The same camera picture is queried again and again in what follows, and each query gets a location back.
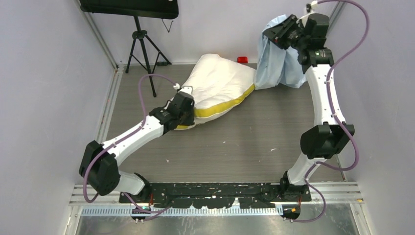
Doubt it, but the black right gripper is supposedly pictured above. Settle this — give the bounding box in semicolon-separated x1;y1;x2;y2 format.
263;13;309;51

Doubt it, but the light blue pillowcase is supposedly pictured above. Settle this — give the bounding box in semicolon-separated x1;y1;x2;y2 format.
254;34;306;90

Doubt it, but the white pillow with yellow trim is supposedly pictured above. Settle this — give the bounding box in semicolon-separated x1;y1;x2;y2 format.
176;53;256;130

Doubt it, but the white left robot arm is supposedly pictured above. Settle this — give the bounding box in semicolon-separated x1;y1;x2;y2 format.
79;86;194;203

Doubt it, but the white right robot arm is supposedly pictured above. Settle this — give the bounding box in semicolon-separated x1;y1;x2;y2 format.
263;13;355;201

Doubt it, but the small red block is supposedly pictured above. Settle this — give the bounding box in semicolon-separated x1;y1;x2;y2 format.
237;56;249;64

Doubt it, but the black tripod stand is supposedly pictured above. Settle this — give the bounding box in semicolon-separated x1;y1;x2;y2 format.
125;16;172;97

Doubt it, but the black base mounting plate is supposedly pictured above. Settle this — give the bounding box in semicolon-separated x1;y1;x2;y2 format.
119;183;311;209

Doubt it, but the black panel on tripod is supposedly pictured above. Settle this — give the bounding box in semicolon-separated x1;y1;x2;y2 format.
80;0;179;19

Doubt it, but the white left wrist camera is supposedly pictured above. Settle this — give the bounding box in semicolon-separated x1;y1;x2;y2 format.
173;83;193;96

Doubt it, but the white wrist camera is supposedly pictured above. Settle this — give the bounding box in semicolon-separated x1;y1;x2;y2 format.
297;0;319;26
173;83;193;96

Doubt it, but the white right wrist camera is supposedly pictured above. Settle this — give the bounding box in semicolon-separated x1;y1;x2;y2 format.
297;0;319;26

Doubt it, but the aluminium rail at front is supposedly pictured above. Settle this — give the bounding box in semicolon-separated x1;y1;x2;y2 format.
69;182;364;216

